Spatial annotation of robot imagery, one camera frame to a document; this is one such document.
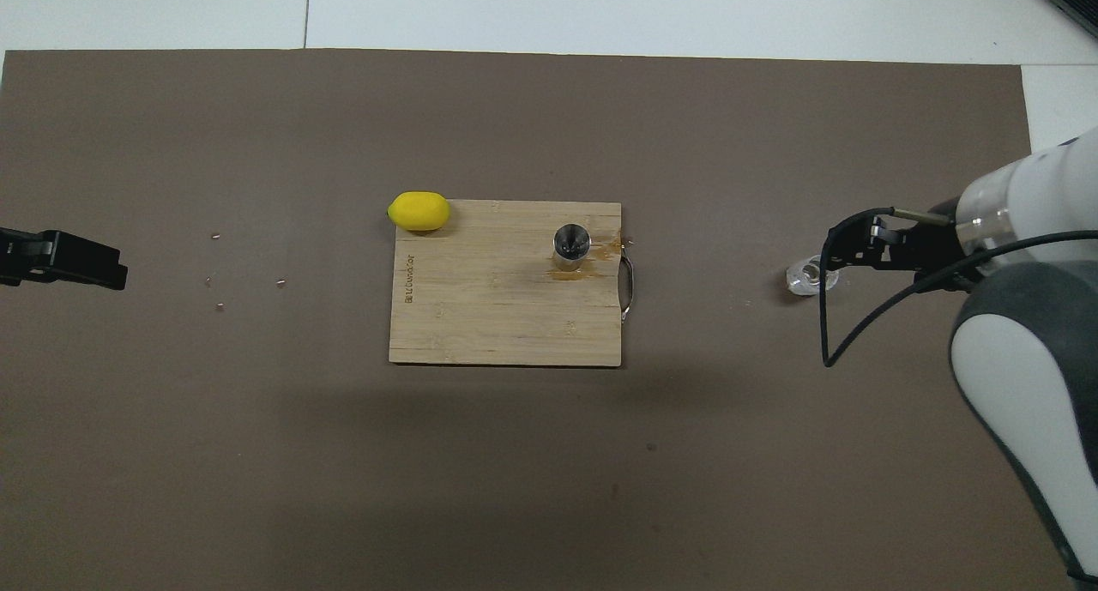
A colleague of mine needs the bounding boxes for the small clear glass cup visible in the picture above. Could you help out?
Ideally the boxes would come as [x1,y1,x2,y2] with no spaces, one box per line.
[787,255,840,297]

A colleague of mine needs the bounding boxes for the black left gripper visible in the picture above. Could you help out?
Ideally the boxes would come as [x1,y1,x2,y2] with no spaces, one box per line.
[0,227,130,290]

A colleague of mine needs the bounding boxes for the yellow lemon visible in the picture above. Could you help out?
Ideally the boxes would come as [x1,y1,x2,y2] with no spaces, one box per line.
[388,191,451,232]

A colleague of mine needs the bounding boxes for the wooden cutting board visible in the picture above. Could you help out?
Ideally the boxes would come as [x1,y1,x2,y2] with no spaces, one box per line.
[388,199,636,369]

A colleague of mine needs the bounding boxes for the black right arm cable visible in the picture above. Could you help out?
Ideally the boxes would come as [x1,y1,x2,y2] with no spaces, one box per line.
[819,207,1098,369]

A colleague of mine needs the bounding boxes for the brown table mat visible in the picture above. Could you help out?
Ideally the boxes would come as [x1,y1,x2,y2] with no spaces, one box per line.
[0,49,1080,591]

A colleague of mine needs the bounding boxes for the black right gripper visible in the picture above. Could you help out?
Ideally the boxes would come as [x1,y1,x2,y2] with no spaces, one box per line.
[828,198,983,285]

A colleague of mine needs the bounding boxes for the steel jigger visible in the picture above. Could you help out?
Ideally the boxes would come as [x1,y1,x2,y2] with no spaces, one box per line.
[552,223,593,273]

